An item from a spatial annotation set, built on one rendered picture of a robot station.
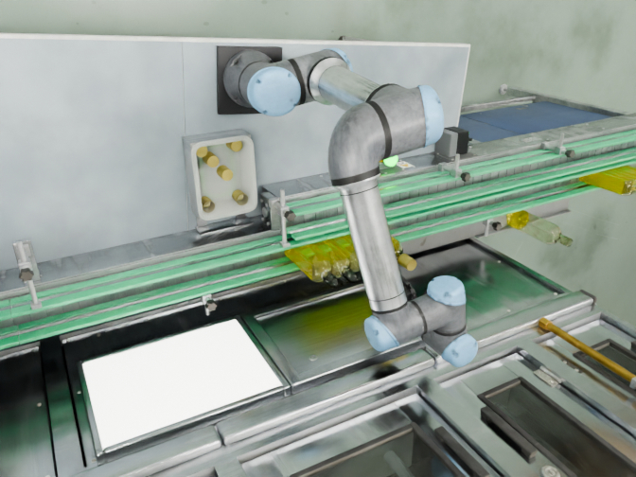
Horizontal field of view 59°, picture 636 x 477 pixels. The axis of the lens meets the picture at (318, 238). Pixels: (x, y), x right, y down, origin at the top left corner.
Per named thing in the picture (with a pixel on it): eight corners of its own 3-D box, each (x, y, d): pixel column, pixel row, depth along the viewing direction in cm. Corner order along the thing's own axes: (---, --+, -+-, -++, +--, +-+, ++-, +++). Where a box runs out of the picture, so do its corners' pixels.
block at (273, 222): (259, 222, 169) (269, 231, 163) (257, 193, 165) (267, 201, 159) (271, 220, 171) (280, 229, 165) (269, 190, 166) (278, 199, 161)
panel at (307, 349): (77, 371, 141) (97, 466, 114) (75, 361, 140) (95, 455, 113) (380, 281, 178) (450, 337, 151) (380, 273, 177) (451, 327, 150)
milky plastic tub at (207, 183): (191, 212, 164) (200, 222, 157) (181, 136, 154) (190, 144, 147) (247, 201, 171) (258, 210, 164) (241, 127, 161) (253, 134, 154)
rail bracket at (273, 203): (270, 237, 164) (288, 255, 154) (266, 183, 157) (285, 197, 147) (279, 235, 166) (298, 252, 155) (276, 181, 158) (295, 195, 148)
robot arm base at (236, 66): (222, 48, 149) (233, 53, 141) (277, 50, 155) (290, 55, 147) (222, 106, 155) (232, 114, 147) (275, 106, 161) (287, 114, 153)
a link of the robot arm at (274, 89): (234, 66, 142) (249, 75, 131) (283, 54, 146) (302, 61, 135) (244, 113, 148) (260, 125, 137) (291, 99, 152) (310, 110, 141)
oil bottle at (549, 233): (506, 225, 212) (563, 253, 191) (505, 212, 209) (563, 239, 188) (518, 219, 213) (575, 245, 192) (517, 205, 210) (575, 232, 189)
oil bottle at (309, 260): (283, 255, 169) (316, 287, 152) (282, 238, 167) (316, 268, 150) (300, 250, 172) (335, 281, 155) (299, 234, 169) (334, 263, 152)
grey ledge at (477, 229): (348, 256, 194) (366, 270, 185) (349, 233, 190) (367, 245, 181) (548, 203, 233) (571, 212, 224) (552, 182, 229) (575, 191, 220)
